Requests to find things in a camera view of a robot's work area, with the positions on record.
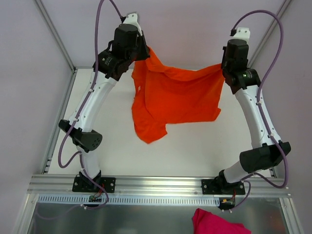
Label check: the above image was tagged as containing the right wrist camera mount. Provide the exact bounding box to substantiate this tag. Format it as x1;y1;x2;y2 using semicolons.
230;27;251;44

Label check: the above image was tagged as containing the aluminium frame post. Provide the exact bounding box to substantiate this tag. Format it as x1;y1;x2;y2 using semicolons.
33;0;76;73
248;0;293;67

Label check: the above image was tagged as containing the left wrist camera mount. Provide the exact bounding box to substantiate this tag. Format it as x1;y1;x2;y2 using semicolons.
122;12;142;34

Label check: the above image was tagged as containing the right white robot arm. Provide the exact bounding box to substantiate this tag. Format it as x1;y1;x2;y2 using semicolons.
201;39;291;195

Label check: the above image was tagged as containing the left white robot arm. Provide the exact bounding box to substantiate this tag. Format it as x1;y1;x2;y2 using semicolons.
58;22;150;192

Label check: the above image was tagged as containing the slotted white cable duct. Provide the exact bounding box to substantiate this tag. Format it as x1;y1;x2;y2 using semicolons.
38;194;220;207

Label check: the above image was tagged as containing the orange t-shirt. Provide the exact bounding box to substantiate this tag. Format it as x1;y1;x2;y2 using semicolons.
132;51;224;144

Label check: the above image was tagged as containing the left aluminium frame post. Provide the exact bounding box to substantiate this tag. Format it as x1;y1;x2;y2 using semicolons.
33;0;76;73

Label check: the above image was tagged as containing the pink t-shirt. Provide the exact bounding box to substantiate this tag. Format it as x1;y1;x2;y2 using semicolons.
192;208;252;234

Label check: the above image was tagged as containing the aluminium mounting rail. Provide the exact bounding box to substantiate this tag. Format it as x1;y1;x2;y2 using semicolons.
27;174;291;197

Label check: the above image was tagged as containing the right aluminium frame post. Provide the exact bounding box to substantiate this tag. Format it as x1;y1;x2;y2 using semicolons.
248;0;293;67

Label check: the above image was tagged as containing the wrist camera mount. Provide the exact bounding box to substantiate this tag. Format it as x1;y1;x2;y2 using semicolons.
122;12;142;34
230;27;251;44

